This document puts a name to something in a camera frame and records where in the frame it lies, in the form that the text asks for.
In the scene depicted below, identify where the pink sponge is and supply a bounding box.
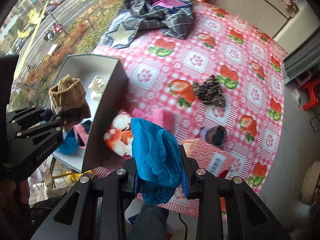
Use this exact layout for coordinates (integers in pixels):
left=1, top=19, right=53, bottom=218
left=132, top=108, right=174, bottom=132

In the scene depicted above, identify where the beige knit sock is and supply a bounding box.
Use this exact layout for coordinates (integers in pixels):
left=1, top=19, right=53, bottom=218
left=48, top=74, right=91, bottom=132

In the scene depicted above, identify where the blue mesh cloth on table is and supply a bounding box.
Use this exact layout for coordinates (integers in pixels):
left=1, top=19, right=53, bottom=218
left=58, top=129, right=78, bottom=155

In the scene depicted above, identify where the pink and black knit sock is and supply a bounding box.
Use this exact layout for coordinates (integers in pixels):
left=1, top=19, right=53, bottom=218
left=73, top=120, right=92, bottom=148

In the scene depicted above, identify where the white open storage box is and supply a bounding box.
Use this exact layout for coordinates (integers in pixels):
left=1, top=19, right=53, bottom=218
left=44, top=54, right=131, bottom=173

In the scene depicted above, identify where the leopard print scrunchie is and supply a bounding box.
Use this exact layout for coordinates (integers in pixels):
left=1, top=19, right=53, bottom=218
left=191, top=75, right=226, bottom=107

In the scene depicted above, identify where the red plastic stool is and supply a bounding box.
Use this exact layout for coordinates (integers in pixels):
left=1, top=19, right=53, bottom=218
left=299, top=77, right=320, bottom=111

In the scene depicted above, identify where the pink patterned carton box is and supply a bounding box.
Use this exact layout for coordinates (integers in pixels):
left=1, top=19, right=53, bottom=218
left=182, top=138, right=236, bottom=178

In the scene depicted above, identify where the grey plaid star cloth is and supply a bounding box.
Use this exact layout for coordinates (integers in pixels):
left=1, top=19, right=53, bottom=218
left=99, top=0, right=194, bottom=48

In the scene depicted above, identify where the blue mesh cloth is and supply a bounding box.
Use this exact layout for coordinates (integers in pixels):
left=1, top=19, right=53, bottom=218
left=58, top=129, right=78, bottom=155
left=131, top=118, right=185, bottom=205

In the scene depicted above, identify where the white polka dot scrunchie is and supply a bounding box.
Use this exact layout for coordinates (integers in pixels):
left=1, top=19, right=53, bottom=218
left=88, top=75, right=108, bottom=101

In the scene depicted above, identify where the pink strawberry paw tablecloth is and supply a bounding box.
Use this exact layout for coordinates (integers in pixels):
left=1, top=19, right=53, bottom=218
left=91, top=0, right=288, bottom=217

